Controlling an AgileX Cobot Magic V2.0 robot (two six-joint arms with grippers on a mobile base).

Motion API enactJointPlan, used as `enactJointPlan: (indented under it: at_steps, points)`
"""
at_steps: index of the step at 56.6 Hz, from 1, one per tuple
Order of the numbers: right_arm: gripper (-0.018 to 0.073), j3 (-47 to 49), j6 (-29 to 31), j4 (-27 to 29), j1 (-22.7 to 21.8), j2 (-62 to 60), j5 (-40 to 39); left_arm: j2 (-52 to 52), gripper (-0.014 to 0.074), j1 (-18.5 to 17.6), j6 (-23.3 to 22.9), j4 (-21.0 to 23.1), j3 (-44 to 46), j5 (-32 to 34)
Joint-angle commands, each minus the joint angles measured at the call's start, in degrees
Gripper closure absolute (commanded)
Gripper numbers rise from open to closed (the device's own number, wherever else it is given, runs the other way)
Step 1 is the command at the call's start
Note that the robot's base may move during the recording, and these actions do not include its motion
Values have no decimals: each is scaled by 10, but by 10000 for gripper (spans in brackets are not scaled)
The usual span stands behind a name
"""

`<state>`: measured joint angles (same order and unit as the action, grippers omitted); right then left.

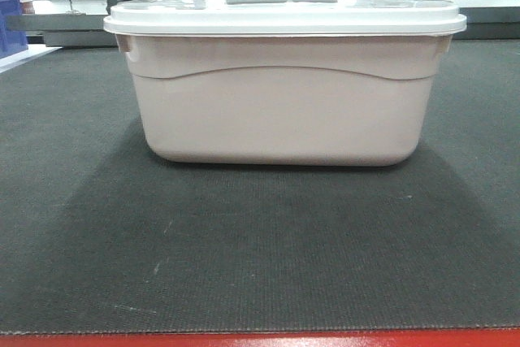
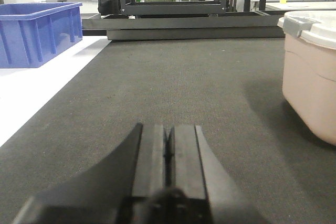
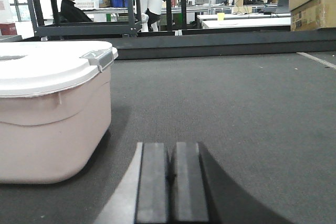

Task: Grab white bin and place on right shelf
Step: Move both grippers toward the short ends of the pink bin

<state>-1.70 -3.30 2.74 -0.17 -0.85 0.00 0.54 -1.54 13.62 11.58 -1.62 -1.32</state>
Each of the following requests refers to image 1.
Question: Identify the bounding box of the dark grey floor mat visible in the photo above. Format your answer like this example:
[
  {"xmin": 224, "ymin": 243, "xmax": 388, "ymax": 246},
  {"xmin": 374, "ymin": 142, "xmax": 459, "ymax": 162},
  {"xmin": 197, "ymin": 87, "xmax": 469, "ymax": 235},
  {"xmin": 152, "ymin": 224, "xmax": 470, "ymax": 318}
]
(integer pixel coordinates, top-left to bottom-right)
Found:
[{"xmin": 1, "ymin": 40, "xmax": 519, "ymax": 334}]

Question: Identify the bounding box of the blue bin far left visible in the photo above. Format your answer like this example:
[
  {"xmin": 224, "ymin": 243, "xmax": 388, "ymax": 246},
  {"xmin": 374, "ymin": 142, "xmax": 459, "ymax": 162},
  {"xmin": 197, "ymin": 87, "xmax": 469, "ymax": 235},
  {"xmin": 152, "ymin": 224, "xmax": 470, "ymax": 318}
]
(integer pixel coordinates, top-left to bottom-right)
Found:
[{"xmin": 0, "ymin": 0, "xmax": 29, "ymax": 59}]

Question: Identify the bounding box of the white plastic storage bin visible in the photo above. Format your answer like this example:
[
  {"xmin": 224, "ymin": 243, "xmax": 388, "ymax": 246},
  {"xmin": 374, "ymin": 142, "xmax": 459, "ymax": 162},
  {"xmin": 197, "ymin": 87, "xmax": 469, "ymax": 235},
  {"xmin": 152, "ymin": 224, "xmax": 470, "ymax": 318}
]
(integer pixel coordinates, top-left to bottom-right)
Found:
[{"xmin": 103, "ymin": 0, "xmax": 466, "ymax": 166}]

